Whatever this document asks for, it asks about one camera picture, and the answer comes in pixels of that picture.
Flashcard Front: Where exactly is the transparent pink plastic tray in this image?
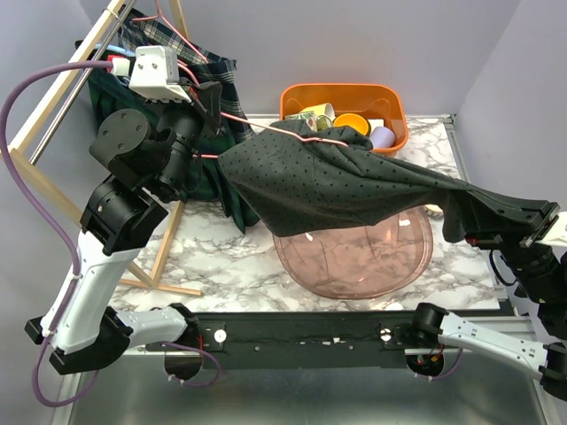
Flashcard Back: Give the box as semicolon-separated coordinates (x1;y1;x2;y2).
274;207;433;299

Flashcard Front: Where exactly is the yellow bowl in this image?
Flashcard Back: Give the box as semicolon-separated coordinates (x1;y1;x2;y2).
333;112;371;136

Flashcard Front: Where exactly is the navy white plaid skirt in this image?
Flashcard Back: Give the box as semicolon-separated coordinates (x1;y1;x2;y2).
119;9;246;120

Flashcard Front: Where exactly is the pink wire hanger with plaid skirt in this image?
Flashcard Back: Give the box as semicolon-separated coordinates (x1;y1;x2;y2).
132;1;210;65

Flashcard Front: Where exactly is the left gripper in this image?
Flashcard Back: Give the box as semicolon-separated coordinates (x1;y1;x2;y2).
139;73;221;195

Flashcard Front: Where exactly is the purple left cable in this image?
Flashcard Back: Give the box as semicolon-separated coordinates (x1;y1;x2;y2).
0;59;116;408

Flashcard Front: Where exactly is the light blue plastic hanger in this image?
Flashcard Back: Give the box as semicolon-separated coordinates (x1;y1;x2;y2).
101;44;136;61

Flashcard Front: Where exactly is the dark green plaid skirt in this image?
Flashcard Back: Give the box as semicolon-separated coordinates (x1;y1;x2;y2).
88;69;259;233

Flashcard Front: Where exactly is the small white ceramic bowl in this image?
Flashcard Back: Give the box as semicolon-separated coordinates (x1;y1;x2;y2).
423;204;444;218

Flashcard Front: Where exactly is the orange plastic tub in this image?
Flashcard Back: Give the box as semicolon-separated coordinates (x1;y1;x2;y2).
279;82;408;157

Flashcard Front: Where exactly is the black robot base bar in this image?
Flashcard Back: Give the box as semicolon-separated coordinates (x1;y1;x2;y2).
145;309;462;371

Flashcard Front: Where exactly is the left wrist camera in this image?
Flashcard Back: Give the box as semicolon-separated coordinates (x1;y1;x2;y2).
128;45;192;104

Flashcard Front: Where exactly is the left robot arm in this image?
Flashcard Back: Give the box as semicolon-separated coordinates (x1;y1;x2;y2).
25;82;221;375

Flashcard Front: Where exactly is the wooden clothes rack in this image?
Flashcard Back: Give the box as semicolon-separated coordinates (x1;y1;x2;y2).
0;0;205;298

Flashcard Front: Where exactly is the lavender plastic cup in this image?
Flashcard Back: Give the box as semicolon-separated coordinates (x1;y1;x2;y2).
369;126;396;150

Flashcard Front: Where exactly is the grey dotted skirt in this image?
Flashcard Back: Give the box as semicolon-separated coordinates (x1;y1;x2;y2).
218;120;483;243

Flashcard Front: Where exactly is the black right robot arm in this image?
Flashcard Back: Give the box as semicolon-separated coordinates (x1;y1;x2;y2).
407;189;566;399

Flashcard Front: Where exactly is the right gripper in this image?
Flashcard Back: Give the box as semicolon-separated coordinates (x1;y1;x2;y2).
454;175;567;305

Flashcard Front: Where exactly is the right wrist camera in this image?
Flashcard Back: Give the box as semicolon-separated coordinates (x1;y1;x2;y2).
535;211;567;248

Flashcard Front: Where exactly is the pale green mug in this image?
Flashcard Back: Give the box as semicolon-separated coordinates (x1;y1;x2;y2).
300;103;336;131

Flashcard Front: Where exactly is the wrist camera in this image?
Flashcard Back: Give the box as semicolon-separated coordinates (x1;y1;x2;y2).
128;45;192;104
535;211;567;248

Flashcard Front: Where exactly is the cat pattern ceramic mug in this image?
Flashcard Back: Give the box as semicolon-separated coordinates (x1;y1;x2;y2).
283;111;318;131

